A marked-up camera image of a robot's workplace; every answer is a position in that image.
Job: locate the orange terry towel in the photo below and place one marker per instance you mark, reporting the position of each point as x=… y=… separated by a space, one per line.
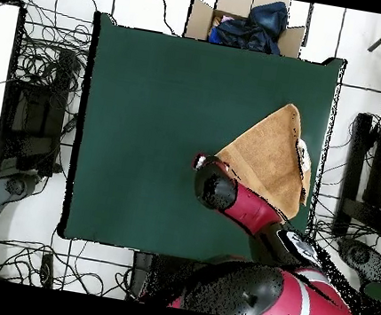
x=270 y=156

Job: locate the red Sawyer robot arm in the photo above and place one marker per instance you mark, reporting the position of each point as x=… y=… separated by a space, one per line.
x=254 y=207

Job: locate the cardboard box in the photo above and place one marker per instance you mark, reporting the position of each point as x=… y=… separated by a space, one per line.
x=199 y=18

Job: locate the pink and yellow garment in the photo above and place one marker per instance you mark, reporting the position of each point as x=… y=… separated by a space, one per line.
x=225 y=19

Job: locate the dark blue garment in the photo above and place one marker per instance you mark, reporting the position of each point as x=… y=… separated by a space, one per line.
x=262 y=29

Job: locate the black power strip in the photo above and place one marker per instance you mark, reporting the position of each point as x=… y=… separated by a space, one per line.
x=47 y=268

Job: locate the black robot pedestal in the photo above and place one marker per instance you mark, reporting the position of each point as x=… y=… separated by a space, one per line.
x=156 y=277

